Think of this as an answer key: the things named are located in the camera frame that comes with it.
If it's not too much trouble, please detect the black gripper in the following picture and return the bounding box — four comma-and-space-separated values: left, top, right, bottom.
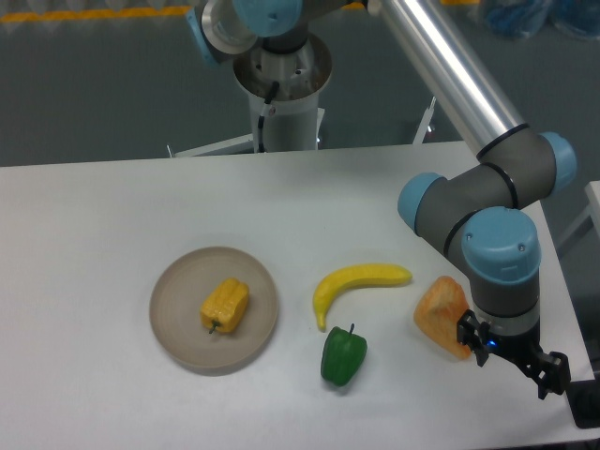
457, 309, 571, 399

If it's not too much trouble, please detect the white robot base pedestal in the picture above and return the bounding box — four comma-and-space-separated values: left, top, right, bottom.
233, 34, 332, 153

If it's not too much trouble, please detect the beige round plate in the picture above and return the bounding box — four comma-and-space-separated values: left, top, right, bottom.
149, 247, 278, 375

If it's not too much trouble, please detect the orange toy mango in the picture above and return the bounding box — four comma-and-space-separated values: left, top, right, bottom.
413, 276, 471, 360

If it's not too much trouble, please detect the green toy bell pepper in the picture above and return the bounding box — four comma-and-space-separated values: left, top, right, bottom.
321, 323, 368, 387

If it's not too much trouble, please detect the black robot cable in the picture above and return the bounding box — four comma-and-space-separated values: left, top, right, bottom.
255, 81, 281, 154

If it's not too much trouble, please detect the yellow toy banana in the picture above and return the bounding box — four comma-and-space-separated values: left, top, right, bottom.
312, 262, 413, 332

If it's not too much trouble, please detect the yellow toy bell pepper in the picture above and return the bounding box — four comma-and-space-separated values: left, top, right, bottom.
200, 277, 249, 334

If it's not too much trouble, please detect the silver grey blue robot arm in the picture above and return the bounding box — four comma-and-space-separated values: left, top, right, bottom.
186, 1, 577, 398

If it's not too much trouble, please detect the blue plastic bag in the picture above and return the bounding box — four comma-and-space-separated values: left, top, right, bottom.
476, 0, 599, 40

